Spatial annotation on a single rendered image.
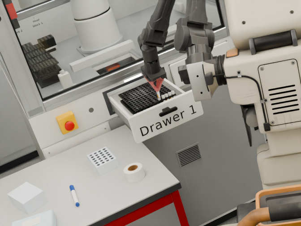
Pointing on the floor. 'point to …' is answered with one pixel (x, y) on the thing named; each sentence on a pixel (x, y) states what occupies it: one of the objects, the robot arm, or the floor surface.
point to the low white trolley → (100, 187)
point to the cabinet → (197, 158)
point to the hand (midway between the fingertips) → (156, 89)
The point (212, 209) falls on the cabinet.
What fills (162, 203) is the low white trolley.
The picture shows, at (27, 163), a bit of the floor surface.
